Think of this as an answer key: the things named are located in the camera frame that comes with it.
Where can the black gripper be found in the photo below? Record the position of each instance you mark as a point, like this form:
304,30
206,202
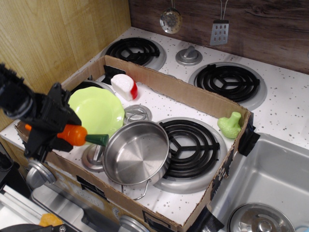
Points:
48,115

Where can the orange toy carrot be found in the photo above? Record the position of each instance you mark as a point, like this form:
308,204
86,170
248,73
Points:
76,135

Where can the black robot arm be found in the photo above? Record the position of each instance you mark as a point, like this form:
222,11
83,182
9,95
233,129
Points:
15,96

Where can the light green plastic plate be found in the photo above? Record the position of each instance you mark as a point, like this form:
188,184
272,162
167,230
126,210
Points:
99,110

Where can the silver front left oven knob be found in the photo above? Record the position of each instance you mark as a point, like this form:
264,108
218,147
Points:
38,175

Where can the silver oven knob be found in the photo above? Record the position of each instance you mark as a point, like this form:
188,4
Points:
128,224
38,175

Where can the silver knob near pot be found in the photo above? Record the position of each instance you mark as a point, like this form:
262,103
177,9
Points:
92,158

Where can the front left stove burner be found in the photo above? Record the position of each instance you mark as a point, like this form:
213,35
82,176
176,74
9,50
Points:
91,83

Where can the stove burner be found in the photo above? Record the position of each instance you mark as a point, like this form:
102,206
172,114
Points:
236,82
91,83
140,51
197,151

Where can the orange object bottom left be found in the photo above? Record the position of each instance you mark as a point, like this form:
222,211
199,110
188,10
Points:
50,219

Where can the stainless steel pot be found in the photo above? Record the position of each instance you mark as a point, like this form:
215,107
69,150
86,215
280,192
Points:
137,154

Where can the silver knob behind pot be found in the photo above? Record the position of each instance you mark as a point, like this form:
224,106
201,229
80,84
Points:
136,113

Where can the white and red toy cheese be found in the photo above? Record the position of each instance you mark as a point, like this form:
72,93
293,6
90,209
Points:
125,86

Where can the brown cardboard fence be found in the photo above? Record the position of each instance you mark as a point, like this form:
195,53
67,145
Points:
73,179

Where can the silver front centre oven knob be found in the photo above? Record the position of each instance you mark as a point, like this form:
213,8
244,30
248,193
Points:
128,224

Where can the back left stove burner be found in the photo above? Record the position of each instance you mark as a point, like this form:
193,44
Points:
140,51

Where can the front right stove burner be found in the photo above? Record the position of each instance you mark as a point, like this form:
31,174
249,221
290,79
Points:
197,151

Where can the silver back stove knob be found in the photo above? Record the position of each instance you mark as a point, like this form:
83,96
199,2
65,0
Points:
189,56

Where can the hanging metal slotted spoon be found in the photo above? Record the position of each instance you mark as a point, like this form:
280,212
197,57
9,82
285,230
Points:
171,20

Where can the green toy broccoli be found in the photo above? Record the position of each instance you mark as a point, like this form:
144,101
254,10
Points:
230,127

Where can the back right stove burner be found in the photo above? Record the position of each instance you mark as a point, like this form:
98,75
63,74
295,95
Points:
236,82

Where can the hanging metal spatula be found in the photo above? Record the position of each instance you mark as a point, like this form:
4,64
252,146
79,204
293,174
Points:
220,28

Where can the steel pot lid in sink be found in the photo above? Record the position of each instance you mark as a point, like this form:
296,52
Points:
258,217

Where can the silver sink basin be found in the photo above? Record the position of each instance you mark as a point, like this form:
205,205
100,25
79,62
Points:
275,173

